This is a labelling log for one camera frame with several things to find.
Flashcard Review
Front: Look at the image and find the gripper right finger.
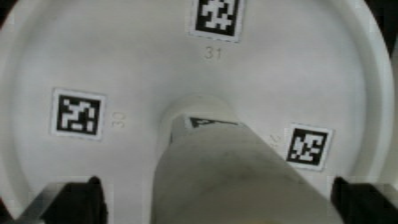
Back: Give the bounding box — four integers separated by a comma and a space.
330, 177, 398, 224

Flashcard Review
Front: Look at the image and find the white round table top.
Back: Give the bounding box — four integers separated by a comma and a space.
0, 0, 394, 224

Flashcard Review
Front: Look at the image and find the white table leg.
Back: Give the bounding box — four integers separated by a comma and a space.
148, 115, 344, 224

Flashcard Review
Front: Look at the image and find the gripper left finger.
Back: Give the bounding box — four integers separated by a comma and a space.
8, 176, 106, 224

